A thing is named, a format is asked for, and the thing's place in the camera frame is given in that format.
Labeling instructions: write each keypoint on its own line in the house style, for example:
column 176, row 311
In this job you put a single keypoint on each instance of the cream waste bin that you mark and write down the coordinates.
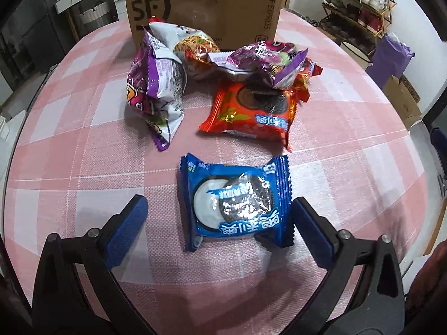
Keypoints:
column 356, row 54

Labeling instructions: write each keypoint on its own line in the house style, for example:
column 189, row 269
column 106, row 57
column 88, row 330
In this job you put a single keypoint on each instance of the blue cookie packet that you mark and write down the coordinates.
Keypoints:
column 237, row 202

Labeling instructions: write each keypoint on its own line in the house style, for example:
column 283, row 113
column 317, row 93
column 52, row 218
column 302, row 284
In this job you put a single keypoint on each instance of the purple white snack packet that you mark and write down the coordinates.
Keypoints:
column 164, row 76

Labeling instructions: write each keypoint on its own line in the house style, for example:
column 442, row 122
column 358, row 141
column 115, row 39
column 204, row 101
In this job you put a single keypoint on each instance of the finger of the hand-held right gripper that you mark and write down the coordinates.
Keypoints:
column 440, row 141

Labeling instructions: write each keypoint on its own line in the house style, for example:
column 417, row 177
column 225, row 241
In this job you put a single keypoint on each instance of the orange cookie packet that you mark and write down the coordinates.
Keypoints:
column 244, row 118

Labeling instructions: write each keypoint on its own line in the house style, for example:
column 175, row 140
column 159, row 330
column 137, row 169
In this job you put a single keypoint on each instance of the woven laundry basket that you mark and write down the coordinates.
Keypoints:
column 94, row 14

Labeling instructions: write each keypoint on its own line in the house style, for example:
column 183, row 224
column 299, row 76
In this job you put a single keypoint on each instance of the grey side cabinet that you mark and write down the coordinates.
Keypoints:
column 8, row 129

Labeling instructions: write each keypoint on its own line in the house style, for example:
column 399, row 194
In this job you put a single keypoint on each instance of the purple plastic bag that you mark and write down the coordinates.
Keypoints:
column 387, row 59

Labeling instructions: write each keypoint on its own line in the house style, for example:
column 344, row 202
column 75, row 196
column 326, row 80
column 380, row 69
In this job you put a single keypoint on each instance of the red orange snack packet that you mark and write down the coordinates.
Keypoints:
column 312, row 69

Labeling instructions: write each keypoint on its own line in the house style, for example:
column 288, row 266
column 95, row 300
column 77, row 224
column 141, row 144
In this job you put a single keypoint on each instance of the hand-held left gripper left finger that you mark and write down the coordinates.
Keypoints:
column 127, row 228

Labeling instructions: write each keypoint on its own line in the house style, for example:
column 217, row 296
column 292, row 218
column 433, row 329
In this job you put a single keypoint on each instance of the brown cardboard box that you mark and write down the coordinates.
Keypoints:
column 209, row 14

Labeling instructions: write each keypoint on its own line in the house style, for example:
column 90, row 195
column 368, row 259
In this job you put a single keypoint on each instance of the white noodle snack packet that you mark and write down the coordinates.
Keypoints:
column 195, row 50

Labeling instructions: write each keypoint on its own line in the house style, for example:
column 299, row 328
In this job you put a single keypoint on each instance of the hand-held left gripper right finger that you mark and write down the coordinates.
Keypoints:
column 310, row 230

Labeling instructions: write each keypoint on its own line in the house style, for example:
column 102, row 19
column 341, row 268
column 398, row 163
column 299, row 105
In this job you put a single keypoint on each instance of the pink checked tablecloth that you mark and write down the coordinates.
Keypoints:
column 87, row 146

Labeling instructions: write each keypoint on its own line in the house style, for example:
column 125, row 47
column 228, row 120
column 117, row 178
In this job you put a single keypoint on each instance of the pink purple snack packet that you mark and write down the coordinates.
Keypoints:
column 258, row 56

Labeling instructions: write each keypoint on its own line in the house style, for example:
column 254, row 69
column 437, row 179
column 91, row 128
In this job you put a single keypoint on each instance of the open cardboard carton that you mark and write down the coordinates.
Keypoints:
column 401, row 101

